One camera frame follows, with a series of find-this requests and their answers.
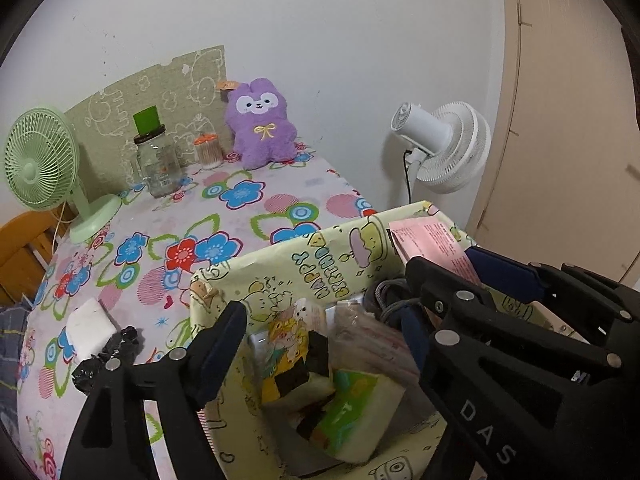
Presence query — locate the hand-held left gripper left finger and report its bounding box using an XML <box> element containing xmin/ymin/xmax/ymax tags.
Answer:
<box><xmin>60</xmin><ymin>302</ymin><xmax>248</xmax><ymax>480</ymax></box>

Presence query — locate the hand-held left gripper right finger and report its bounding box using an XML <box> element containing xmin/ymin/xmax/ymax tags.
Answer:
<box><xmin>400</xmin><ymin>305</ymin><xmax>640</xmax><ymax>480</ymax></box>

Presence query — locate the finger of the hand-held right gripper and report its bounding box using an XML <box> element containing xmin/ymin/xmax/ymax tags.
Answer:
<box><xmin>467</xmin><ymin>246</ymin><xmax>632</xmax><ymax>321</ymax></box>
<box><xmin>406</xmin><ymin>256</ymin><xmax>621</xmax><ymax>383</ymax></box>

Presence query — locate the grey velvet pouch with cord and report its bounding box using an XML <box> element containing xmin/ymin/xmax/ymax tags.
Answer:
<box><xmin>367</xmin><ymin>280</ymin><xmax>418</xmax><ymax>323</ymax></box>

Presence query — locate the yellow cartoon printed box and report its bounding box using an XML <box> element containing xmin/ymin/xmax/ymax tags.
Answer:
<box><xmin>190</xmin><ymin>201</ymin><xmax>551</xmax><ymax>480</ymax></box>

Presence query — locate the pink striped packet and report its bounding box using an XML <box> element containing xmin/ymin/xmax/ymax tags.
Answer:
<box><xmin>332</xmin><ymin>304</ymin><xmax>421</xmax><ymax>386</ymax></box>

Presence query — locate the cartoon printed packet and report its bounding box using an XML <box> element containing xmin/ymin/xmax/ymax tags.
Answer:
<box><xmin>260</xmin><ymin>297</ymin><xmax>335</xmax><ymax>406</ymax></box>

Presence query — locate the green yellow snack packet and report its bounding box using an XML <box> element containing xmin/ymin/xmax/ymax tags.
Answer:
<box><xmin>300</xmin><ymin>367</ymin><xmax>407</xmax><ymax>465</ymax></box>

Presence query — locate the black crumpled plastic bag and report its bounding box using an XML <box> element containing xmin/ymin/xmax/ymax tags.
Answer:
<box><xmin>71</xmin><ymin>326</ymin><xmax>140</xmax><ymax>395</ymax></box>

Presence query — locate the beige door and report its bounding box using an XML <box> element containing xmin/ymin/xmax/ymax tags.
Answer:
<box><xmin>465</xmin><ymin>0</ymin><xmax>640</xmax><ymax>286</ymax></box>

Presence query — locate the white sponge block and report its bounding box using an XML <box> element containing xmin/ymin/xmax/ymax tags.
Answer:
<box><xmin>66</xmin><ymin>299</ymin><xmax>121</xmax><ymax>361</ymax></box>

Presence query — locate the floral tablecloth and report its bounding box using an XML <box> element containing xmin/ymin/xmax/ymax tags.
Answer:
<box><xmin>15</xmin><ymin>142</ymin><xmax>376</xmax><ymax>480</ymax></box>

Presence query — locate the white standing fan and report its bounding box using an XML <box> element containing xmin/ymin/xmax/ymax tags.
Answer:
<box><xmin>391</xmin><ymin>101</ymin><xmax>493</xmax><ymax>211</ymax></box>

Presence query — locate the glass jar with black lid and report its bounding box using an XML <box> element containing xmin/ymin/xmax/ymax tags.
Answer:
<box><xmin>131</xmin><ymin>125</ymin><xmax>185</xmax><ymax>198</ymax></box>

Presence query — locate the toothpick holder with orange lid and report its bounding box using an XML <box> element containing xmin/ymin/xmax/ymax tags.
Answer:
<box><xmin>194</xmin><ymin>132</ymin><xmax>222</xmax><ymax>170</ymax></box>

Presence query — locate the plaid cloth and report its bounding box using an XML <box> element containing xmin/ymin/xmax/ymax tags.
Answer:
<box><xmin>0</xmin><ymin>300</ymin><xmax>36</xmax><ymax>396</ymax></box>

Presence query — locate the purple plush bunny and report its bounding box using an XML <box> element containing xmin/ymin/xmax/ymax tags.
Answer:
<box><xmin>217</xmin><ymin>78</ymin><xmax>299</xmax><ymax>170</ymax></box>

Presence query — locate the wooden chair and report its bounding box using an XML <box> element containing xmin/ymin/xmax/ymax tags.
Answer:
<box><xmin>0</xmin><ymin>210</ymin><xmax>66</xmax><ymax>306</ymax></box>

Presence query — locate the green plastic cup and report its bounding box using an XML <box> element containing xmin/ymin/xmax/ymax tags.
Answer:
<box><xmin>133</xmin><ymin>105</ymin><xmax>165</xmax><ymax>134</ymax></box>

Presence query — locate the green desk fan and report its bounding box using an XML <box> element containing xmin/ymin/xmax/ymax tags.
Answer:
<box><xmin>4</xmin><ymin>106</ymin><xmax>123</xmax><ymax>245</ymax></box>

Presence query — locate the black fan cable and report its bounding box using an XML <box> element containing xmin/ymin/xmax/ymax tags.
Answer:
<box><xmin>403</xmin><ymin>149</ymin><xmax>415</xmax><ymax>208</ymax></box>

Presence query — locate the green patterned wall board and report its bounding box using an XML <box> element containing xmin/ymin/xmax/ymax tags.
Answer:
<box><xmin>65</xmin><ymin>45</ymin><xmax>228</xmax><ymax>196</ymax></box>

